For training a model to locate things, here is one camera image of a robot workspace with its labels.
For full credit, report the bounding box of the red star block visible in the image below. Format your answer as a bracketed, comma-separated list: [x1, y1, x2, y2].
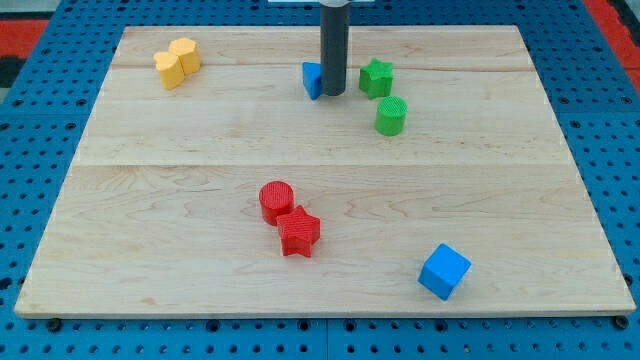
[276, 205, 321, 258]

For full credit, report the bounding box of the green star block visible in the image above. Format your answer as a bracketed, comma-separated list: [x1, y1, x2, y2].
[359, 58, 394, 99]

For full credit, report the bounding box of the red cylinder block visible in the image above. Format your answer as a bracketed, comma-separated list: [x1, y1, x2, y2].
[258, 181, 295, 226]

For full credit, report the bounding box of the green cylinder block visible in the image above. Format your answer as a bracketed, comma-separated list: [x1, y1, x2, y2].
[375, 96, 408, 136]

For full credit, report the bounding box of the light wooden board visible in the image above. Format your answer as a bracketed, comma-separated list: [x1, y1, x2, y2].
[15, 25, 636, 319]

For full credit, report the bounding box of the blue triangle block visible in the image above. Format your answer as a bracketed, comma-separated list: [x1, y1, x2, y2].
[302, 62, 322, 100]

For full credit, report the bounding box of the blue cube block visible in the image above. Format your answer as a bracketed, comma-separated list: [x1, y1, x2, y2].
[417, 243, 472, 301]

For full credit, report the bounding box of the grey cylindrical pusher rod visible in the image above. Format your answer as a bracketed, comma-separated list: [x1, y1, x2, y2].
[320, 0, 350, 96]

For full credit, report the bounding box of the yellow heart block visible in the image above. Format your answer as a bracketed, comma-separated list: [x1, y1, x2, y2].
[153, 51, 185, 90]

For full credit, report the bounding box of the yellow hexagon block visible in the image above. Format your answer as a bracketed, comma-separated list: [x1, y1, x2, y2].
[169, 37, 201, 75]

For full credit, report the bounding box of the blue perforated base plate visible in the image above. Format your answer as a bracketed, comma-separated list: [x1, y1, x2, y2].
[1, 1, 639, 359]

